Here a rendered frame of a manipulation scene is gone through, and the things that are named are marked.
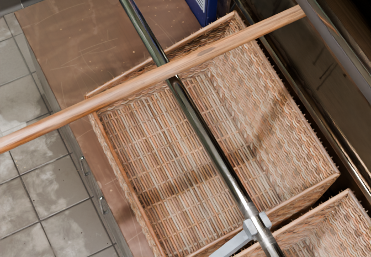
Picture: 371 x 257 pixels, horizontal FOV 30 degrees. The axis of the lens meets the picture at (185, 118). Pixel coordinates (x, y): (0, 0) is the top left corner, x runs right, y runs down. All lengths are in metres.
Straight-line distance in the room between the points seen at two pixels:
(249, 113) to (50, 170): 0.96
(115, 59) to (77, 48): 0.13
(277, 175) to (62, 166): 0.99
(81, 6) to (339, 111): 1.00
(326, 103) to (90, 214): 1.18
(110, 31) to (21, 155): 0.71
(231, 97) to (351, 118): 0.53
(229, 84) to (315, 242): 0.52
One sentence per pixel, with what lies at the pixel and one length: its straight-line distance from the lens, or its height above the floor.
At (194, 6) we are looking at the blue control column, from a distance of 2.24.
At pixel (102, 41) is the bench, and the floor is 0.58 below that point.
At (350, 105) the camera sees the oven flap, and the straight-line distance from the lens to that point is 1.63.
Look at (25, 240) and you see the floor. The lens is 2.58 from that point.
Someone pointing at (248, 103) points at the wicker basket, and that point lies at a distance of 1.99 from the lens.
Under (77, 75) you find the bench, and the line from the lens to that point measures 2.16.
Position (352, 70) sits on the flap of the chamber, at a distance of 1.21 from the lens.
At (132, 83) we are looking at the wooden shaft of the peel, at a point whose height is 1.21.
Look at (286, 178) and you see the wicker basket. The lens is 1.93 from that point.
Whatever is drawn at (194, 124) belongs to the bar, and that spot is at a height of 1.17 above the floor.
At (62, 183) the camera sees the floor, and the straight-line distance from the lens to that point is 2.64.
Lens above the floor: 2.42
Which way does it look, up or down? 63 degrees down
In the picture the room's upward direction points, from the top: 2 degrees clockwise
